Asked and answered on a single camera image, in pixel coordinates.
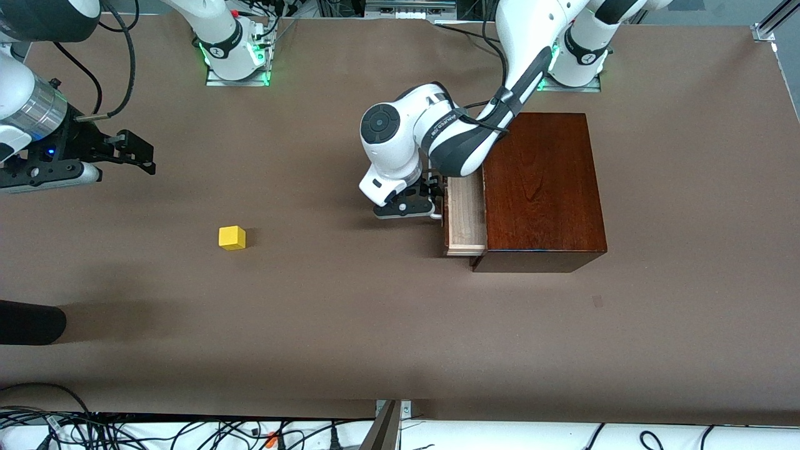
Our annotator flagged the wooden drawer with white handle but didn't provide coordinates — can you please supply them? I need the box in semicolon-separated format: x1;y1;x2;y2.
431;175;488;258

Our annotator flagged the yellow wooden block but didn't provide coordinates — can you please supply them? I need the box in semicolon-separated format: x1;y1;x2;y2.
218;226;247;252

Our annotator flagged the dark brown wooden cabinet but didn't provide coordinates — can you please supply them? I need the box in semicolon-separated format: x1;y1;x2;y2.
470;112;608;274

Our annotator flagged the brown table cover sheet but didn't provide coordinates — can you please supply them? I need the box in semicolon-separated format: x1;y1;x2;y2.
0;12;800;421

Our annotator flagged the black cylindrical object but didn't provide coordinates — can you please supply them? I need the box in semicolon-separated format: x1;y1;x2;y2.
0;300;68;346

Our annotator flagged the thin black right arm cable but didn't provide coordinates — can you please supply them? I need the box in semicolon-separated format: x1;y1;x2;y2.
51;39;103;115

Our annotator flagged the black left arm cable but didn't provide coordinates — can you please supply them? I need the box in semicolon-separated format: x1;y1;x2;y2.
437;0;510;135

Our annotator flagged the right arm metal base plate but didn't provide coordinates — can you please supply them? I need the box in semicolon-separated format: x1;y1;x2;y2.
206;25;271;88

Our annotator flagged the black cable lying on table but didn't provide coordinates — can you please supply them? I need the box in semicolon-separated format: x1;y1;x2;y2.
434;17;501;48

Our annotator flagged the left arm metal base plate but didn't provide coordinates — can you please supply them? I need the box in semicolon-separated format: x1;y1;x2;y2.
536;74;602;93

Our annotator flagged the grey metal bracket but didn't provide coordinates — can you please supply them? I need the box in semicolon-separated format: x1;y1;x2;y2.
359;399;413;450

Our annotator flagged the tangle of black cables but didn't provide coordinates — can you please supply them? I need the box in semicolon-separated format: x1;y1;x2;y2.
0;382;376;450

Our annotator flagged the aluminium frame profile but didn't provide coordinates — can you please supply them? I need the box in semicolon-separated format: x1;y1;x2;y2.
752;0;789;43

